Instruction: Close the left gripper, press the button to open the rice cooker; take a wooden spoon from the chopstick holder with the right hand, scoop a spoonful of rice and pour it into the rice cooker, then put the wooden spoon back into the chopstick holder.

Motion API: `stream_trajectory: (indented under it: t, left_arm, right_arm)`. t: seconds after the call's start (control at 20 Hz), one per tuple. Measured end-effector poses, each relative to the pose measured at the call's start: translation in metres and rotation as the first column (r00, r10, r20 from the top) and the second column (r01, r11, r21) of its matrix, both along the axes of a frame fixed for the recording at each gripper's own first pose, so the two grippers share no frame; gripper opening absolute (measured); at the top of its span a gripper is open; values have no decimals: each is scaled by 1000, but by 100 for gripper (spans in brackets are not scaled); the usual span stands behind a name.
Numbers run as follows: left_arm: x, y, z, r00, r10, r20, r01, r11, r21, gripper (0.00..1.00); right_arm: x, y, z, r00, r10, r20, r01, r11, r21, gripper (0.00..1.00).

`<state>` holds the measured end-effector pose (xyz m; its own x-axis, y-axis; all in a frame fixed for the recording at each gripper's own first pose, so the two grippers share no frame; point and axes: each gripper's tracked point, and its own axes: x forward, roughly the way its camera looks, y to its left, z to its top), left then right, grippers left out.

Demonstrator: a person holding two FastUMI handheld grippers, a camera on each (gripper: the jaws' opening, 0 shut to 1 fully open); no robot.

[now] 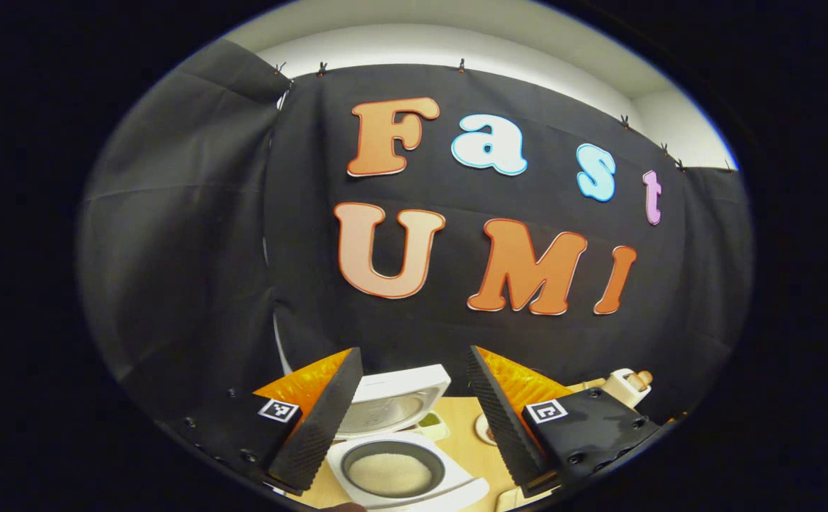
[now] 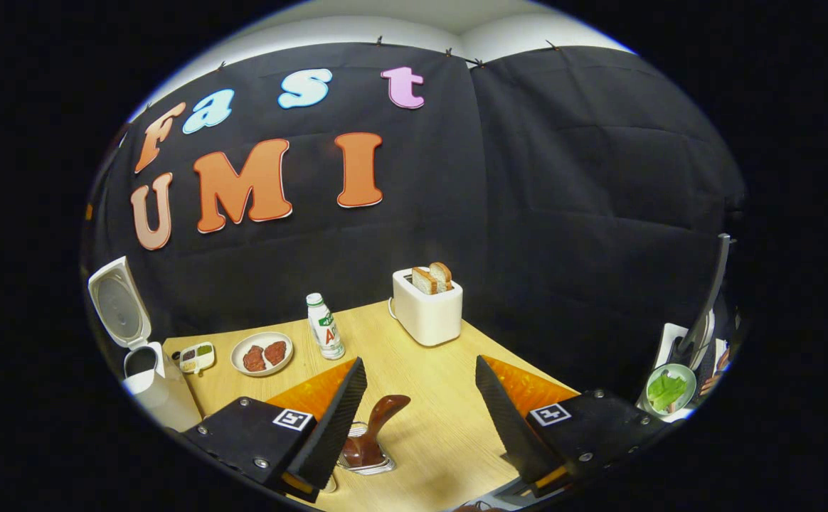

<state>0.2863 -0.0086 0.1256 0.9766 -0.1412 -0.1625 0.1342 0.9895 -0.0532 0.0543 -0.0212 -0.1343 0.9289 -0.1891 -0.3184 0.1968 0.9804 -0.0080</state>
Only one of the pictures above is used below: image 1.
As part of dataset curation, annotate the black backdrop cloth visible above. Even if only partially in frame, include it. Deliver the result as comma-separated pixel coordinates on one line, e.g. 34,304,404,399
76,39,755,427

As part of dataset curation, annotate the white rice cooker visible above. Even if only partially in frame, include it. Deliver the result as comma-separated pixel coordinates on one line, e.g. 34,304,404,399
327,364,491,511

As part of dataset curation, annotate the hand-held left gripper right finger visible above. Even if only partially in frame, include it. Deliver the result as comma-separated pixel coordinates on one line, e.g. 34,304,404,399
468,346,660,497

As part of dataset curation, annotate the white divided grain dish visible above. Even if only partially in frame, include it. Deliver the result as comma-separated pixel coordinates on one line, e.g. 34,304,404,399
418,412,450,442

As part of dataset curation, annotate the white toaster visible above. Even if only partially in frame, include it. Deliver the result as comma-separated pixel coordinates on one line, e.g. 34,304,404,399
601,368,653,410

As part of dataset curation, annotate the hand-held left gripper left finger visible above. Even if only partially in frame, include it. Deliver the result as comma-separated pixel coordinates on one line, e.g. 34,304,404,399
154,347,363,496

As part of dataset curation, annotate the white round plate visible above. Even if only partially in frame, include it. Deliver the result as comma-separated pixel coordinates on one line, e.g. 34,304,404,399
475,412,500,447

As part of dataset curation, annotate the white rice heap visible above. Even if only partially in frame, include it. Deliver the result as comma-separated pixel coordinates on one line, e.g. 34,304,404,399
348,453,434,496

